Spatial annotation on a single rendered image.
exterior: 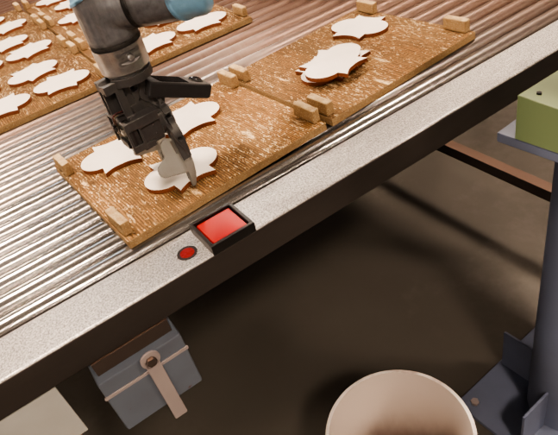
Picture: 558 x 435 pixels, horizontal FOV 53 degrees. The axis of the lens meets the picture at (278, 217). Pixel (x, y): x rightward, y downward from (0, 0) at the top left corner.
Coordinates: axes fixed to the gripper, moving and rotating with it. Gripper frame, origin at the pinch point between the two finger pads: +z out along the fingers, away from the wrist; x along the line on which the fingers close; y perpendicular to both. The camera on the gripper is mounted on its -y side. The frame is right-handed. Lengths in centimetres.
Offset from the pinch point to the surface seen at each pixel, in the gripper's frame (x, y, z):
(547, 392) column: 44, -50, 79
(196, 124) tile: -11.1, -9.6, 0.4
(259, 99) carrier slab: -9.6, -23.7, 1.6
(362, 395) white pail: 22, -12, 62
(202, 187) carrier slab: 7.1, 0.2, 0.7
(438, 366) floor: 14, -46, 95
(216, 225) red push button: 16.9, 3.6, 1.1
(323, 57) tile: -7.3, -39.7, -0.9
